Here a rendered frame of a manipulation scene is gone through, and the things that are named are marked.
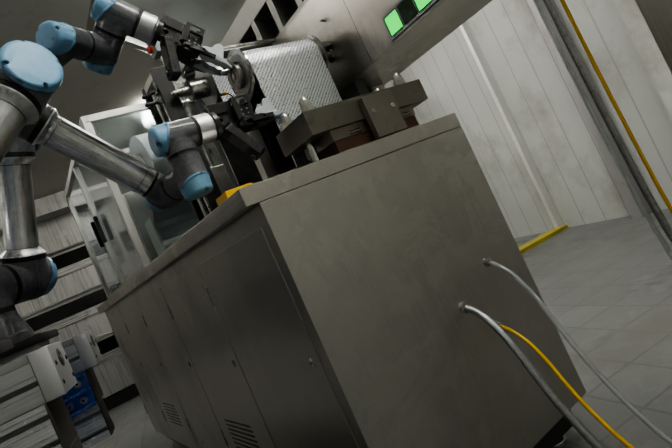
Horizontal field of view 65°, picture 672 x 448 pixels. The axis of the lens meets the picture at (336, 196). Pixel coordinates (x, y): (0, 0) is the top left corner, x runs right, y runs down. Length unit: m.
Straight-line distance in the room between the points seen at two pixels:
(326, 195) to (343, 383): 0.38
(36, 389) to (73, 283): 5.11
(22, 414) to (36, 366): 0.08
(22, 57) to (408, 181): 0.84
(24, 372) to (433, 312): 0.80
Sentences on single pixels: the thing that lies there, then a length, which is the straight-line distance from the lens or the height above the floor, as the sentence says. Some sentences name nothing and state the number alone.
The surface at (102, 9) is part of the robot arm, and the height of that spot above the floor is 1.48.
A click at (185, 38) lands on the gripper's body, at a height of 1.37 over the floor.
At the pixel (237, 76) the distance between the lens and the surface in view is 1.50.
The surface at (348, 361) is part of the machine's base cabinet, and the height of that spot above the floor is 0.50.
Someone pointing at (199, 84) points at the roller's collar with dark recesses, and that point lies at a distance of 1.74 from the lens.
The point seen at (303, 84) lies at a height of 1.16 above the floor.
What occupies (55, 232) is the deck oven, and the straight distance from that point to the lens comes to 6.26.
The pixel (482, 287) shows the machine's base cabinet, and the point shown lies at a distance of 1.34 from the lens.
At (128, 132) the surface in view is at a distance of 2.44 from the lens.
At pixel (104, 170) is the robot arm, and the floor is 1.10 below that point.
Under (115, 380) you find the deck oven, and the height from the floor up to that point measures 0.25.
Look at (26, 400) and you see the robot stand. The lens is 1.09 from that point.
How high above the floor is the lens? 0.75
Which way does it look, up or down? 3 degrees up
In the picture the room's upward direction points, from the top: 24 degrees counter-clockwise
